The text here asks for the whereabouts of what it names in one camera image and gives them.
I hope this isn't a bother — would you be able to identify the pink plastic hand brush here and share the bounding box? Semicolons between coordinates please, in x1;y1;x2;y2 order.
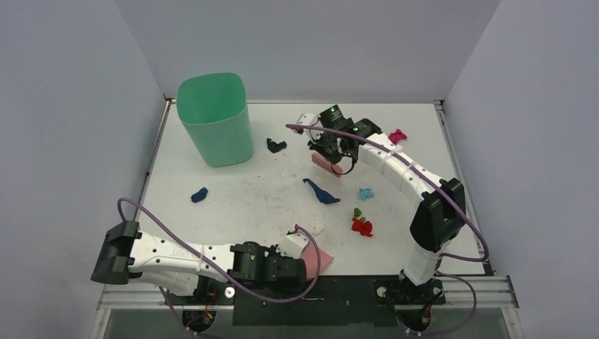
311;153;343;178

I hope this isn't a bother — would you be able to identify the pink plastic dustpan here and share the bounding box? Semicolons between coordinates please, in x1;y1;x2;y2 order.
300;244;333;281

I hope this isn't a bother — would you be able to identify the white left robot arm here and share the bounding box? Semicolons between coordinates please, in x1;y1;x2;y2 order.
91;220;307;304

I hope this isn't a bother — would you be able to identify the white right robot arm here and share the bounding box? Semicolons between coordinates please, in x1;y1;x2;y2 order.
294;105;465;303

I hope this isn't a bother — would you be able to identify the long dark blue paper scrap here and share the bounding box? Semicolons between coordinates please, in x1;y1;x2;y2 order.
302;178;340;205

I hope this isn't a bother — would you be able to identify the light blue paper scrap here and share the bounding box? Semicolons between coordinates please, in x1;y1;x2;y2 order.
358;188;374;201

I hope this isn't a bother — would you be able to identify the magenta paper scrap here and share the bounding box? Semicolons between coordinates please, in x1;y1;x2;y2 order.
389;129;408;145

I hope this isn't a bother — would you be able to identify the black paper scrap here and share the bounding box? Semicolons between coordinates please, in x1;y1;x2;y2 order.
266;138;287;153

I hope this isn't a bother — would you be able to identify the green paper scrap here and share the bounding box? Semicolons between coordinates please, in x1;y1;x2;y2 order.
352;208;366;222

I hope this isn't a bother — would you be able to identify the white paper scrap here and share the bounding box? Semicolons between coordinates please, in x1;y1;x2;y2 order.
310;221;324;237

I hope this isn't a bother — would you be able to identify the red paper scrap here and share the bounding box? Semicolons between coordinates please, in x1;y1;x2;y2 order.
351;218;373;237

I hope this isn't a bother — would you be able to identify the small dark blue paper scrap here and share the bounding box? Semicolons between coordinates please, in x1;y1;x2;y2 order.
190;187;208;203

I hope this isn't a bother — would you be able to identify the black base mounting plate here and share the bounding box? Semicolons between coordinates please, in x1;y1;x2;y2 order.
165;275;446;330

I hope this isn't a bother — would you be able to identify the green plastic waste bin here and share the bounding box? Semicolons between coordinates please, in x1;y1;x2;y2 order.
176;72;254;167

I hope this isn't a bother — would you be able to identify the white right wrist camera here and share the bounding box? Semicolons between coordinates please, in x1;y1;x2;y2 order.
292;114;322;139

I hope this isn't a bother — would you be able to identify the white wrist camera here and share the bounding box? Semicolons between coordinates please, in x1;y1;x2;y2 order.
276;225;311;259
292;114;322;139

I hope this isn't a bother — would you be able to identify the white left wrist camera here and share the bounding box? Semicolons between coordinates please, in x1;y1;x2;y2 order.
276;225;311;259

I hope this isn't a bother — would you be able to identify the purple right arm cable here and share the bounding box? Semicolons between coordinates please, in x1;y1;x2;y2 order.
285;123;490;263

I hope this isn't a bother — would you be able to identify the aluminium frame rail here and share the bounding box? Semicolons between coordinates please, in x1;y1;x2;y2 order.
97;275;518;310

